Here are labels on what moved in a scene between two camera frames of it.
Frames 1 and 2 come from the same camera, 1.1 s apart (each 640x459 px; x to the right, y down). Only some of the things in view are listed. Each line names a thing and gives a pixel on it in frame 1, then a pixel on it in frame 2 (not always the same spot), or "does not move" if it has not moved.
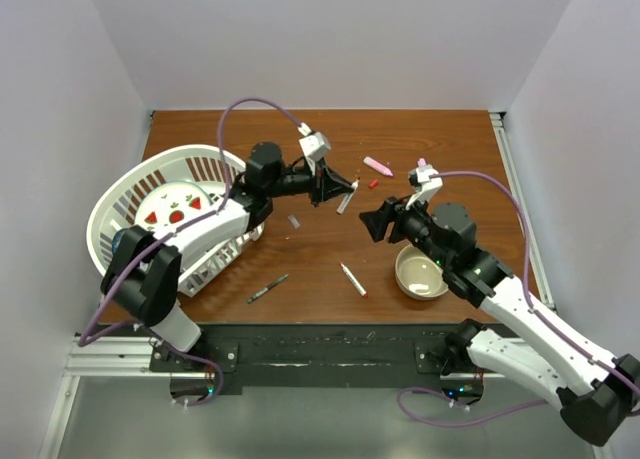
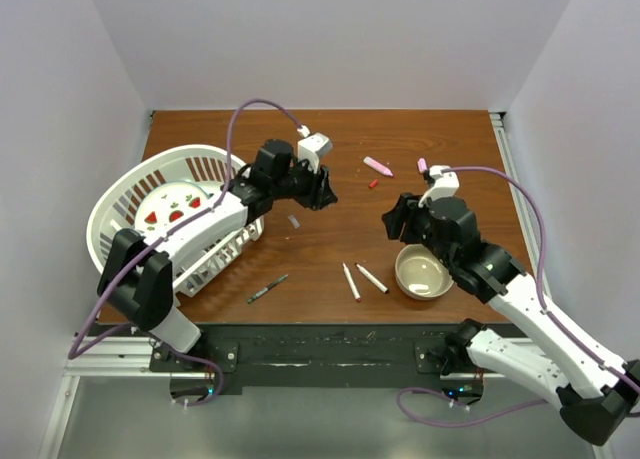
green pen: (266, 288) does not move
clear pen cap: (294, 222) does not move
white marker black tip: (346, 199) → (373, 279)
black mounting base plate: (310, 355) does not move
